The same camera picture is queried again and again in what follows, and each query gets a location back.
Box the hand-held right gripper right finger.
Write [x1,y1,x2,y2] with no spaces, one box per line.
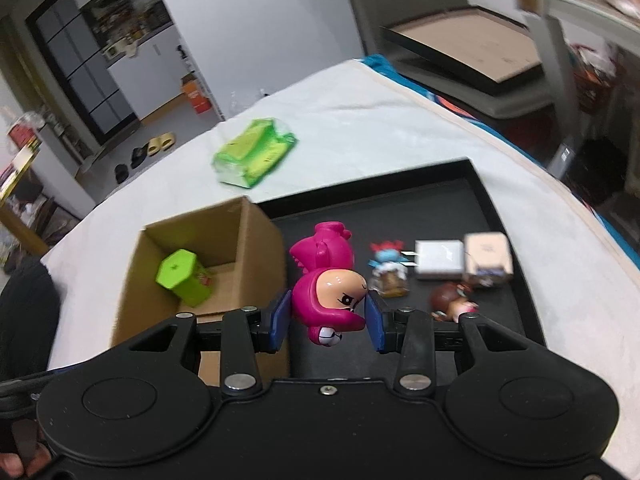
[364,294,534,394]

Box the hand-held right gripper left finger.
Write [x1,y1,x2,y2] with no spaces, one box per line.
[112,289,294,394]

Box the pink hooded toy figurine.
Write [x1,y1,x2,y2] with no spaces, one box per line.
[289,221,371,347]

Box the brown cardboard box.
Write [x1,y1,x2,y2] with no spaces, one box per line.
[111,196,291,387]

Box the green hexagonal container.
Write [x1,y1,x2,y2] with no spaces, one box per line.
[156,249,216,307]

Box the black rectangular tray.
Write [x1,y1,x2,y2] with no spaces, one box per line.
[255,158,546,379]

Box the small blue red-haired figurine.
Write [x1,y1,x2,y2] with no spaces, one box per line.
[368,240,411,297]

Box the brown-haired toy figurine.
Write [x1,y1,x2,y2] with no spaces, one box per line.
[430,282,481,322]

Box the white charger plug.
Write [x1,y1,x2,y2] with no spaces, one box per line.
[402,239,466,280]

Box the small beige box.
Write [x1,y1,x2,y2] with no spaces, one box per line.
[462,232,515,289]

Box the green tissue pack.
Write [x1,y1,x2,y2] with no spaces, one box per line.
[210,117,299,190]

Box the orange box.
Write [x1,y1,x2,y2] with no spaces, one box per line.
[179,73,214,115]

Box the person's dark clothing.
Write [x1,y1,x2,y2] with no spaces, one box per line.
[0,254,62,378]

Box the grey flat board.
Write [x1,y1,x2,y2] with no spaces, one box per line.
[477,91,557,122]

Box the white cabinet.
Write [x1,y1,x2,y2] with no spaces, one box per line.
[107,24,226,124]

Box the cluttered side shelf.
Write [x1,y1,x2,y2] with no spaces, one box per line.
[0,109,97,273]

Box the dark glass-panel door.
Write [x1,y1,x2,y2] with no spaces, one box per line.
[25,0,139,144]

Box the red bag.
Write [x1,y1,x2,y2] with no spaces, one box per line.
[569,42,627,117]

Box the white table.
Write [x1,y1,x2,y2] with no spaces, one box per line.
[512,0,640,182]

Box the black picture frame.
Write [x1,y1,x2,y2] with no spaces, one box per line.
[379,4,546,97]

